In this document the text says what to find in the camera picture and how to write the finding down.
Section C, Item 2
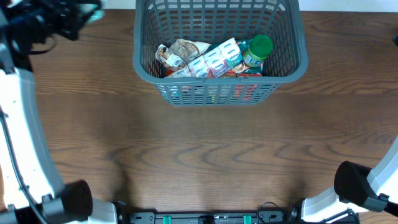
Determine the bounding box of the beige nuts bag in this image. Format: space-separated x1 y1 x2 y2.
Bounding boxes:
155 39 211 71

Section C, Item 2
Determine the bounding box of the green Nescafe coffee bag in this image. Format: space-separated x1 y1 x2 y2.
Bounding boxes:
231 39 264 74

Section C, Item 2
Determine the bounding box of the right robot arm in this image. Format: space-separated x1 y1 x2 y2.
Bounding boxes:
289 141 397 223

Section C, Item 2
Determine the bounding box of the spaghetti pack with red ends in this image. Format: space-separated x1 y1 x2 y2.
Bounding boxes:
165 69 262 78

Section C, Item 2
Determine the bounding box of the grey plastic basket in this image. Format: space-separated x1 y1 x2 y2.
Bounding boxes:
132 0 308 106

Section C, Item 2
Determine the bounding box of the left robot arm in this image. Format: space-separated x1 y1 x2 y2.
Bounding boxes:
1 0 118 223

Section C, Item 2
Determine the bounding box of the black rail at table edge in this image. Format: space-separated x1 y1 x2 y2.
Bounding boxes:
116 202 306 224

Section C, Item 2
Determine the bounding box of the green lid jar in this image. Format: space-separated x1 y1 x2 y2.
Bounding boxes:
243 34 274 67

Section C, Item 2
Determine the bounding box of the white tissue pack bundle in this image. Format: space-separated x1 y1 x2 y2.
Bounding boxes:
166 38 244 78

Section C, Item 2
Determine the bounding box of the teal snack pouch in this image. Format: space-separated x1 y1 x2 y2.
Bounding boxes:
86 4 104 23

